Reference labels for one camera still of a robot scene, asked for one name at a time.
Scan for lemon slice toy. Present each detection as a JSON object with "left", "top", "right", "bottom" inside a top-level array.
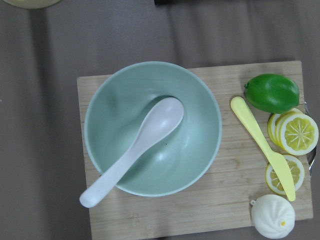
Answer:
[
  {"left": 265, "top": 154, "right": 305, "bottom": 196},
  {"left": 267, "top": 108, "right": 319, "bottom": 156}
]

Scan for stacked mint green bowls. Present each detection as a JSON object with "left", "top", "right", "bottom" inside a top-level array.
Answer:
[{"left": 84, "top": 61, "right": 222, "bottom": 197}]

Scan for white ceramic spoon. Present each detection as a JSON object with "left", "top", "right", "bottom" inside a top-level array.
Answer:
[{"left": 79, "top": 97, "right": 184, "bottom": 208}]

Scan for green lime toy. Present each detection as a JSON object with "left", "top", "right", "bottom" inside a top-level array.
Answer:
[{"left": 244, "top": 73, "right": 300, "bottom": 114}]

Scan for yellow plastic knife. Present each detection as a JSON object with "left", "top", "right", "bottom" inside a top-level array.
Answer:
[{"left": 230, "top": 96, "right": 296, "bottom": 202}]

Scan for wooden mug tree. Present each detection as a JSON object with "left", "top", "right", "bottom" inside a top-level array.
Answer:
[{"left": 3, "top": 0, "right": 61, "bottom": 9}]

